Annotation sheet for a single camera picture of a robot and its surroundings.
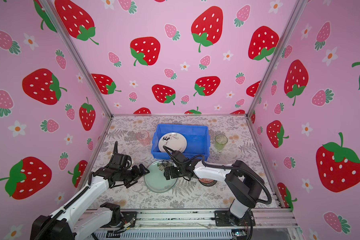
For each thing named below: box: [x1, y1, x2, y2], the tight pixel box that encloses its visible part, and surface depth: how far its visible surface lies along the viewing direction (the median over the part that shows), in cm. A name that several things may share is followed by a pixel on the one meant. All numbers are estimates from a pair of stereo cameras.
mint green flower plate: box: [144, 160, 177, 193], surface depth 85 cm
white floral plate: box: [158, 132, 188, 153], surface depth 106 cm
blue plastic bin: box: [151, 124, 210, 161], surface depth 108 cm
